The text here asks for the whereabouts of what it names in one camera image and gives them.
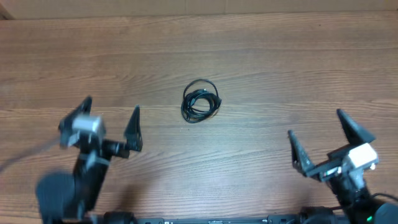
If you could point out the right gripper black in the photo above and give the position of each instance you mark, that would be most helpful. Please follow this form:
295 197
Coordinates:
301 160

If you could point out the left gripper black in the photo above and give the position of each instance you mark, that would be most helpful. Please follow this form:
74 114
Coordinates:
131 134

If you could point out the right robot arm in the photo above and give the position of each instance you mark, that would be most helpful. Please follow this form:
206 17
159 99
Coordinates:
359 206

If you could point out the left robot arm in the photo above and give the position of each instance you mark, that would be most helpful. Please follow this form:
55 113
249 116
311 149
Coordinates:
70 197

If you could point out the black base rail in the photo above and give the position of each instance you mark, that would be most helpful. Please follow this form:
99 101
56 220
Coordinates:
270 219

